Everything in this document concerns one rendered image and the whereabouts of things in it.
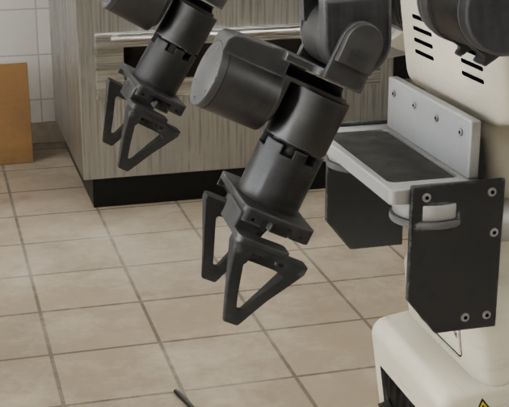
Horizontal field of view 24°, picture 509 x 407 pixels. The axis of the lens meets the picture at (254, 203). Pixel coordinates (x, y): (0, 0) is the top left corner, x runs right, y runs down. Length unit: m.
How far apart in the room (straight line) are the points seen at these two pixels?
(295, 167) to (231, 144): 3.44
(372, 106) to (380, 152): 3.27
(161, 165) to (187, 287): 0.84
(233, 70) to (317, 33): 0.08
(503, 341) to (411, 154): 0.22
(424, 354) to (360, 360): 1.83
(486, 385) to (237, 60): 0.52
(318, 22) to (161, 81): 0.44
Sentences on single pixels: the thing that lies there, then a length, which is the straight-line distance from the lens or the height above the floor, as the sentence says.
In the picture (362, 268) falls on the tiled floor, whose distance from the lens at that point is 3.82.
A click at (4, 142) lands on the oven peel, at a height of 0.09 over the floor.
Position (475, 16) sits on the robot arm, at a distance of 0.99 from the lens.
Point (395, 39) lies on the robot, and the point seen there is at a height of 1.13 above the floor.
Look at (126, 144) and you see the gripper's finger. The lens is 1.37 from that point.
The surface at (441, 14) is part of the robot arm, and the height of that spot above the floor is 1.23.
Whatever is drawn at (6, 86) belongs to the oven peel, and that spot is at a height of 0.32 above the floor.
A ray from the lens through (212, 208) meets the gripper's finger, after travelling 1.06.
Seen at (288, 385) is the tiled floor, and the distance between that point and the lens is 3.05.
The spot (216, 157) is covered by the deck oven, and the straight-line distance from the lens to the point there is 4.42.
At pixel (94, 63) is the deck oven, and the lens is 4.25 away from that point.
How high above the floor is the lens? 1.39
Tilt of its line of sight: 18 degrees down
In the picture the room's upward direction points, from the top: straight up
